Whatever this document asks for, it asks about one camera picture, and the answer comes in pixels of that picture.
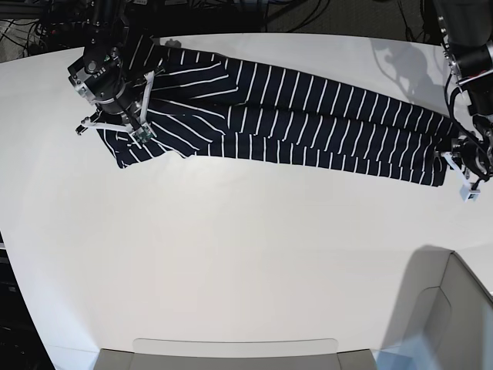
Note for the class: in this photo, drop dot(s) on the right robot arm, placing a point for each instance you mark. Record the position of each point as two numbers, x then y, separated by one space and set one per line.
107 26

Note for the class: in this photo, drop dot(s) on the navy white striped T-shirt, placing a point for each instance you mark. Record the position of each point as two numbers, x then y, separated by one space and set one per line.
207 104

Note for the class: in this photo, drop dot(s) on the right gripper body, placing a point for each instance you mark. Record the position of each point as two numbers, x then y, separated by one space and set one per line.
101 77

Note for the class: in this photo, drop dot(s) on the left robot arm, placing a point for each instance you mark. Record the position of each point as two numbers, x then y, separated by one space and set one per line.
466 31

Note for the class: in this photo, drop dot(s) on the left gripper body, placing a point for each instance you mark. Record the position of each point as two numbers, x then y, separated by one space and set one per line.
473 156

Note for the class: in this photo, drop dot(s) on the grey plastic bin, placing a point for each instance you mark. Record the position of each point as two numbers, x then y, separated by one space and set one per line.
442 316

